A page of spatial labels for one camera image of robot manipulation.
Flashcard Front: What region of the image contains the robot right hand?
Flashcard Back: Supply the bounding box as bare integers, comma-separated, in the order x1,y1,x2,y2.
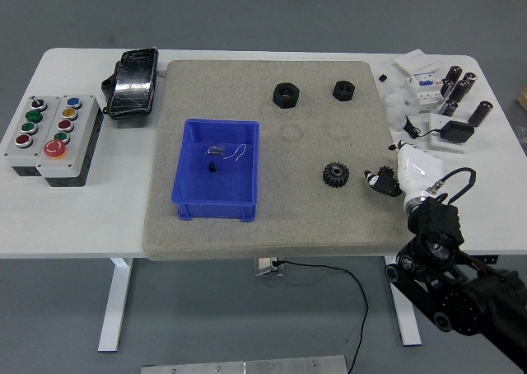
363,140,445,203

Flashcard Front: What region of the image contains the large black gear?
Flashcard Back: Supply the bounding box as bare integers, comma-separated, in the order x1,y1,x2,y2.
321,161,352,189

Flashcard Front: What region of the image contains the small black hex nut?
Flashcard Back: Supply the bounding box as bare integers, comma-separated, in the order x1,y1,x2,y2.
332,79,357,102

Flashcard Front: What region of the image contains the large black hex nut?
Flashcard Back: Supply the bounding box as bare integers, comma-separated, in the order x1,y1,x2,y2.
272,82,301,110

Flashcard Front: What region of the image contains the blue plastic box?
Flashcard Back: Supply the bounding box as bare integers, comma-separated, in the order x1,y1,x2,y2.
170,119,261,223

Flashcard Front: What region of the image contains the grey emergency-stop control box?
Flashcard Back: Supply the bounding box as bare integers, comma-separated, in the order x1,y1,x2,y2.
35,94,105,188

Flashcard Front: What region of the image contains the grey four-button control box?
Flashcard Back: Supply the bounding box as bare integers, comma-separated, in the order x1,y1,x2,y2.
3,95,63,178

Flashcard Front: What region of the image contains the white square plate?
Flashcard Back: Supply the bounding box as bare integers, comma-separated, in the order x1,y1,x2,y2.
427,112,471,155

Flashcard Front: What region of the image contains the black square puck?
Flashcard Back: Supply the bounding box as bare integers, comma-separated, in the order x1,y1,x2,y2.
438,119,476,145

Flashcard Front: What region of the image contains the crumpled clear plastic bag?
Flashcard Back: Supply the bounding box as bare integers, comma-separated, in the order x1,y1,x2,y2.
380,86,419,130

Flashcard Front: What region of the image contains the white circuit breaker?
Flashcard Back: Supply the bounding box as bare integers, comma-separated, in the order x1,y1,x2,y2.
404,68,446,114

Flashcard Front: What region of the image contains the white table leg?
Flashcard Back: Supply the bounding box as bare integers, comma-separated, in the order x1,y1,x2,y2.
97,257,134,353
384,255,422,347

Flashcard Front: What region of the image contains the grey-brown foam mat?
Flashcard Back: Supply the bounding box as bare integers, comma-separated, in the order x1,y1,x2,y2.
142,59,423,263

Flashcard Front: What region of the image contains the silver under-table control unit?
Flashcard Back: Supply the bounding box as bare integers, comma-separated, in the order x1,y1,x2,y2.
252,258,286,278

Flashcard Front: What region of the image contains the grey metal plate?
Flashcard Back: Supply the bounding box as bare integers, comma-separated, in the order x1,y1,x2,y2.
140,354,348,374

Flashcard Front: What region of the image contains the black wrapped device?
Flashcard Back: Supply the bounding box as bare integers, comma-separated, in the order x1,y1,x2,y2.
100,47,161,122

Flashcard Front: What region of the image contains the thin black puck cord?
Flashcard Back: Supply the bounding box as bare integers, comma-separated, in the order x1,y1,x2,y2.
403,115,441,141

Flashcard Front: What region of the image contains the white switch plate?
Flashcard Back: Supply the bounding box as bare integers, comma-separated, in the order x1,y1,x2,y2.
394,49,440,77

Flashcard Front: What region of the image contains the long black power cable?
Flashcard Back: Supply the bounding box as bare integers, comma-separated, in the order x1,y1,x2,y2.
273,259,370,374

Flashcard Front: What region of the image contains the thin white wire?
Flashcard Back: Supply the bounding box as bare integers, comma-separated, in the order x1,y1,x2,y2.
222,143,249,161

